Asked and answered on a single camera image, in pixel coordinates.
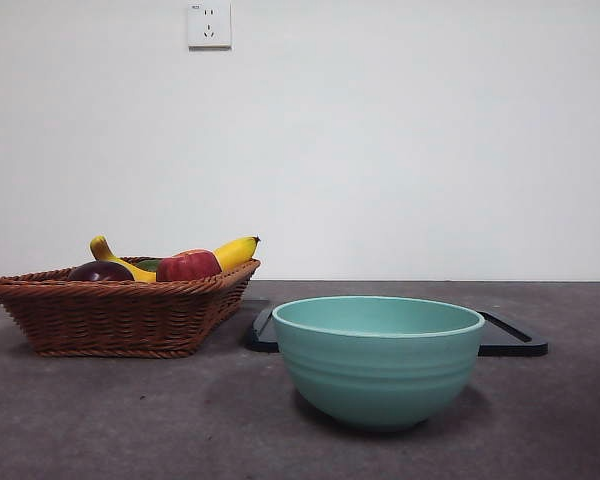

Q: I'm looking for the white wall socket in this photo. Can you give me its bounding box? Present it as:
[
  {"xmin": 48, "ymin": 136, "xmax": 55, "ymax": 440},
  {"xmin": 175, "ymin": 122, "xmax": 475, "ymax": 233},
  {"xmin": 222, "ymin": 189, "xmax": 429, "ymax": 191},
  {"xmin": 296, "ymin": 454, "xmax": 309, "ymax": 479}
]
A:
[{"xmin": 187, "ymin": 0, "xmax": 233, "ymax": 51}]

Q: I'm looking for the teal ceramic bowl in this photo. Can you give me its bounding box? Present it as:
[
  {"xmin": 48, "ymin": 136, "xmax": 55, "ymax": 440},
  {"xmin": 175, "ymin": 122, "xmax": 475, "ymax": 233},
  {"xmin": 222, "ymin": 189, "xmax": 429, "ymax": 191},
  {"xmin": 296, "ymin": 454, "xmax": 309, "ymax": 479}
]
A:
[{"xmin": 271, "ymin": 295, "xmax": 486, "ymax": 433}]

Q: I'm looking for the brown wicker basket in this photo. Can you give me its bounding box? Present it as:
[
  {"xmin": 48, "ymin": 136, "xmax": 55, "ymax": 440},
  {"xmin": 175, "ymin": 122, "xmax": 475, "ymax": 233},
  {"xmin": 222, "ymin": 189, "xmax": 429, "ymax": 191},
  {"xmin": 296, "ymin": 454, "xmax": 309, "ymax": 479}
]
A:
[{"xmin": 0, "ymin": 257, "xmax": 261, "ymax": 359}]

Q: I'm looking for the red apple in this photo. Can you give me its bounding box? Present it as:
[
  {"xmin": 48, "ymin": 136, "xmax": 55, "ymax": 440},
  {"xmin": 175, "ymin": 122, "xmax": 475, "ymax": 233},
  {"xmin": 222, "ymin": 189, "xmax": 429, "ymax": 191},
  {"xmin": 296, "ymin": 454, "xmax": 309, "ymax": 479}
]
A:
[{"xmin": 155, "ymin": 248, "xmax": 224, "ymax": 283}]

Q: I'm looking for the dark purple plum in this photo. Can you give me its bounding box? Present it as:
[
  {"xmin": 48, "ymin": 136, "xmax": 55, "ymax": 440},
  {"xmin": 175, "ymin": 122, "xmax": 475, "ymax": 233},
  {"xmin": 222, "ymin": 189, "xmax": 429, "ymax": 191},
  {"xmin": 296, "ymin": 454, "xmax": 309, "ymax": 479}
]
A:
[{"xmin": 66, "ymin": 259, "xmax": 136, "ymax": 283}]

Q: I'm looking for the yellow banana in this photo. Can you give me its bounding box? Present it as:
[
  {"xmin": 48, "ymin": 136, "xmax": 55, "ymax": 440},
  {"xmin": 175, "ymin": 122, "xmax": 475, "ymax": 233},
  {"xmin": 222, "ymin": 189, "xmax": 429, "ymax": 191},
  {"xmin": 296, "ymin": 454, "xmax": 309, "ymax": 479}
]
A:
[{"xmin": 89, "ymin": 234, "xmax": 262, "ymax": 284}]

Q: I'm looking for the dark rectangular tray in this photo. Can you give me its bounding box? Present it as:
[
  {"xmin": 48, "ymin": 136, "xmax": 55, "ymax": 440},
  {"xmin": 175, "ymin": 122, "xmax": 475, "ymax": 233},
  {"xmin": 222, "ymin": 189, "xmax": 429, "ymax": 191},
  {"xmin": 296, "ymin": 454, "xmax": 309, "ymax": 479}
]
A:
[{"xmin": 243, "ymin": 299, "xmax": 550, "ymax": 358}]

